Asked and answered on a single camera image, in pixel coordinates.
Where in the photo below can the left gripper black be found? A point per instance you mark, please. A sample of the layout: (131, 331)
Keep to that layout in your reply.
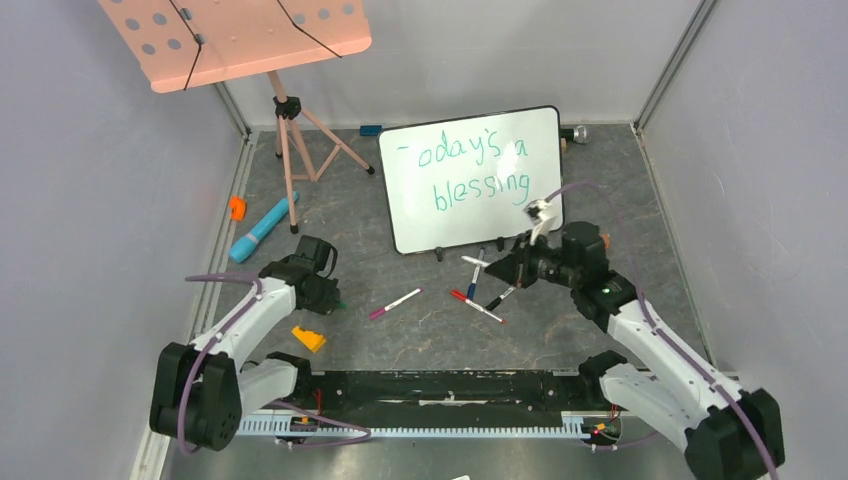
(328, 302)

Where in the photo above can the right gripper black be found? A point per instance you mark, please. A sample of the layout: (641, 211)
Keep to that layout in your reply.
(524, 266)

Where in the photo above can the green capped whiteboard marker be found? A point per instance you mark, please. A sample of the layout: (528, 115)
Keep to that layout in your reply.
(475, 261)

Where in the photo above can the white whiteboard black frame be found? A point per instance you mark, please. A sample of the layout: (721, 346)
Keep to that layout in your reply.
(468, 180)

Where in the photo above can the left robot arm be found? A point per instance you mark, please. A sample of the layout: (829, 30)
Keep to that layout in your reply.
(201, 390)

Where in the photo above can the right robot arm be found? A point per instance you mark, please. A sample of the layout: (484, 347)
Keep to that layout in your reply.
(723, 430)

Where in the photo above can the blue capped whiteboard marker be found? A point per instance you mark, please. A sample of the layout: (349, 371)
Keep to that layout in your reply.
(475, 276)

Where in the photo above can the black capped whiteboard marker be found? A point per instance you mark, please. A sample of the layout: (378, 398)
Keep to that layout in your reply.
(492, 305)

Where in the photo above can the red capped whiteboard marker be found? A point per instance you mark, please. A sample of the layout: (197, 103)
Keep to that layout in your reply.
(464, 299)

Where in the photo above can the magenta capped whiteboard marker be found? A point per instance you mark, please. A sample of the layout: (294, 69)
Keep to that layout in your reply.
(385, 309)

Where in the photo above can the yellow stepped block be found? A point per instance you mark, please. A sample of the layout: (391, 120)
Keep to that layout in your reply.
(311, 340)

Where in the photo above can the blue cylinder tube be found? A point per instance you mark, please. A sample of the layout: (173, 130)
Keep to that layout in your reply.
(244, 247)

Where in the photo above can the orange piece left edge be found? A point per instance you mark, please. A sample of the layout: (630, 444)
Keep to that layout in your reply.
(238, 208)

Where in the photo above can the black microphone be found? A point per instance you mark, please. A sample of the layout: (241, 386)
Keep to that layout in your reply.
(576, 134)

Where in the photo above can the blue lego brick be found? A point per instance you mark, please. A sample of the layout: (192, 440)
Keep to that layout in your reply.
(370, 130)

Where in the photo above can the pink music stand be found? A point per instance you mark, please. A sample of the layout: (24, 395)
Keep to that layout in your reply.
(190, 43)

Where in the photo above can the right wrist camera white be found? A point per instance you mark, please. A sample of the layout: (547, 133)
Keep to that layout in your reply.
(543, 216)

